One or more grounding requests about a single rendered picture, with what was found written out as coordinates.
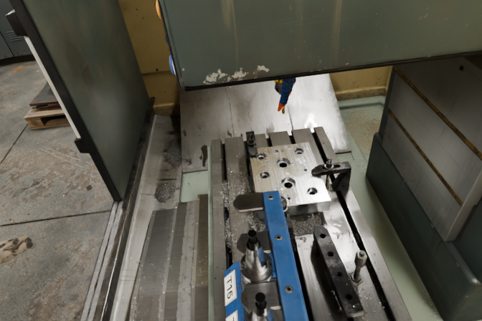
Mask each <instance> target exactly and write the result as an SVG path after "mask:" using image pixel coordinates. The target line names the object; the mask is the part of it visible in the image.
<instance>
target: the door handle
mask: <svg viewBox="0 0 482 321"><path fill-rule="evenodd" d="M6 18H7V19H8V21H9V23H10V25H11V27H12V29H13V30H14V33H15V35H17V36H24V38H25V40H26V42H27V44H28V45H29V48H30V49H31V51H32V54H33V55H34V57H35V59H36V61H37V63H38V65H39V67H40V68H41V70H42V72H43V74H44V76H45V78H46V79H47V81H48V83H49V85H50V87H51V89H52V91H53V93H54V94H55V97H56V98H57V101H58V103H59V104H60V106H61V108H62V110H63V112H64V114H65V115H66V117H67V119H68V121H69V123H70V125H71V126H72V129H73V130H74V132H75V134H76V138H75V140H74V142H75V145H76V146H77V149H78V150H79V151H80V153H89V152H88V150H87V148H86V147H85V144H84V143H83V141H82V138H81V137H80V135H79V133H78V131H77V129H76V127H75V125H74V123H73V121H72V119H71V117H70V116H69V114H68V112H67V110H66V108H65V106H64V104H63V102H62V101H61V99H60V96H59V95H58V93H57V91H56V89H55V86H54V85H53V84H52V81H51V79H50V78H49V75H48V74H47V71H46V69H45V68H44V66H43V64H42V62H41V60H40V58H39V56H38V54H37V52H36V50H35V49H34V47H33V45H32V43H31V41H30V39H29V37H28V35H27V33H26V32H25V30H24V27H23V26H22V23H21V22H20V20H19V17H18V16H17V15H16V12H15V10H12V11H10V12H9V13H8V14H6Z"/></svg>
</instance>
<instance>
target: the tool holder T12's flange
mask: <svg viewBox="0 0 482 321"><path fill-rule="evenodd" d="M264 253H265V252H264ZM265 257H266V259H267V261H268V267H273V266H272V264H271V263H272V259H271V258H270V256H269V255H268V254H267V253H265ZM240 263H241V265H242V266H241V267H242V269H241V270H240V271H241V275H242V279H243V281H244V282H245V283H246V284H249V283H254V284H258V283H262V282H266V281H270V280H271V279H272V277H273V273H272V272H273V268H267V270H266V272H265V273H264V274H262V275H260V276H252V275H250V274H248V273H247V271H246V270H245V255H244V256H243V258H242V259H241V261H240Z"/></svg>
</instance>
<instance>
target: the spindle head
mask: <svg viewBox="0 0 482 321"><path fill-rule="evenodd" d="M159 2H160V5H161V10H162V14H163V17H164V22H165V25H166V31H167V34H168V38H169V43H170V46H171V51H172V54H173V58H174V64H175V67H176V72H177V75H178V78H179V84H180V86H181V87H184V89H185V91H192V90H203V89H209V88H216V87H226V86H233V85H243V84H250V83H256V82H267V81H273V80H284V79H290V78H296V77H307V76H313V75H324V74H329V73H335V72H346V71H352V70H363V69H369V68H375V67H386V66H392V65H399V64H409V63H416V62H426V61H433V60H439V59H450V58H456V57H467V56H473V55H479V54H482V0H159Z"/></svg>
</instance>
